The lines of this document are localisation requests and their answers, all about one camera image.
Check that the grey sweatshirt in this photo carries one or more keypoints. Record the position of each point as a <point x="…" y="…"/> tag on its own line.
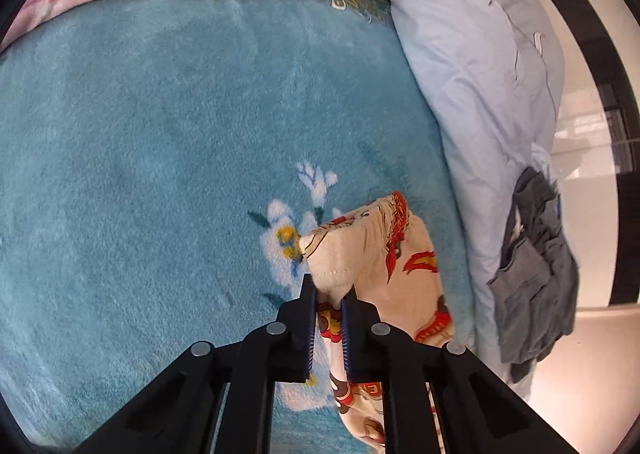
<point x="530" y="284"/>

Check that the cream red printed pants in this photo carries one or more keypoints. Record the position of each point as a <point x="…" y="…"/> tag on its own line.
<point x="380" y="254"/>

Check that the white wardrobe with black stripe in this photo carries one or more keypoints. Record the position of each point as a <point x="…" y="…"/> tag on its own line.
<point x="590" y="234"/>

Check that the blue floral bed blanket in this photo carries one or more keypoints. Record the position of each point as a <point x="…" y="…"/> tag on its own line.
<point x="150" y="134"/>

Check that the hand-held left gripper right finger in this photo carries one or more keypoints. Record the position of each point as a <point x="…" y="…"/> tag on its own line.
<point x="346" y="334"/>

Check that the light blue floral duvet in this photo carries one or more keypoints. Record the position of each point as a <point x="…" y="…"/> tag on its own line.
<point x="450" y="84"/>

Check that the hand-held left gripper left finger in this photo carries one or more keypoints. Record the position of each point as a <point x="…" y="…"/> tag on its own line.
<point x="311" y="334"/>

